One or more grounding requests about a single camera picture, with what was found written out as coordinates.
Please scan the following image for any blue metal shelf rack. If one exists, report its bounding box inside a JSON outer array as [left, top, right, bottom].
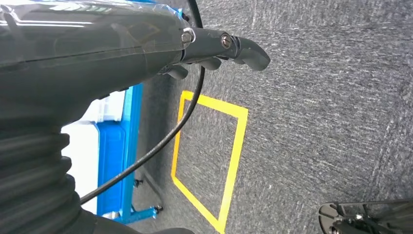
[[95, 82, 164, 225]]

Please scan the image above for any small white plastic crate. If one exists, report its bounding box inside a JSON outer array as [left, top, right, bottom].
[[79, 91, 126, 123]]

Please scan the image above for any yellow floor tape square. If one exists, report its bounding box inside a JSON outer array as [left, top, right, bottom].
[[171, 90, 249, 234]]

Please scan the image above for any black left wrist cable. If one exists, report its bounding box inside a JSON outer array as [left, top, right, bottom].
[[80, 0, 206, 205]]

